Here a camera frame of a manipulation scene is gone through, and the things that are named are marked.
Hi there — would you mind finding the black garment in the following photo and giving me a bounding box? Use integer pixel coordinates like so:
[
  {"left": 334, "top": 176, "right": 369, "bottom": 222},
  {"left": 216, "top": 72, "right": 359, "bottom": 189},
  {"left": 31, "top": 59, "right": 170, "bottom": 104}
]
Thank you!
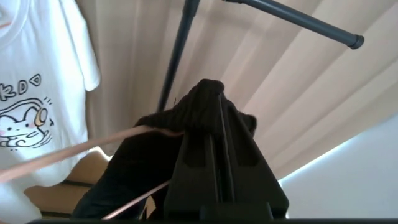
[{"left": 72, "top": 78, "right": 258, "bottom": 220}]

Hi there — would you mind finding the white printed t-shirt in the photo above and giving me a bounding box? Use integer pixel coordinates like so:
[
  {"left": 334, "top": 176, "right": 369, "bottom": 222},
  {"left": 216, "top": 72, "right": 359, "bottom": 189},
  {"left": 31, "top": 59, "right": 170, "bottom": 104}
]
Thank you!
[{"left": 0, "top": 0, "right": 101, "bottom": 224}]

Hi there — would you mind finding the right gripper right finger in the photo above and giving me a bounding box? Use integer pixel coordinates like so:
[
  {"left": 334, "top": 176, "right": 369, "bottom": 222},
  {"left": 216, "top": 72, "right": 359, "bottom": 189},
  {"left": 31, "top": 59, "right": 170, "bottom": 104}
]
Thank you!
[{"left": 219, "top": 92, "right": 290, "bottom": 219}]

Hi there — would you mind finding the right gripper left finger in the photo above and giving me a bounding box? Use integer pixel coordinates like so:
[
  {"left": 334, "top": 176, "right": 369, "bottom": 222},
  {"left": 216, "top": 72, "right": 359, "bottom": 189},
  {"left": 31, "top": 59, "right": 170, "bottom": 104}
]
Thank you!
[{"left": 164, "top": 132, "right": 225, "bottom": 219}]

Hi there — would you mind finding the beige curtain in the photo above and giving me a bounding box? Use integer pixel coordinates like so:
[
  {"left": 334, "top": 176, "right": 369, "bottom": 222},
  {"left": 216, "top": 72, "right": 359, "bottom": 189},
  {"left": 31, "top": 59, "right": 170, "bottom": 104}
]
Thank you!
[{"left": 74, "top": 0, "right": 398, "bottom": 180}]

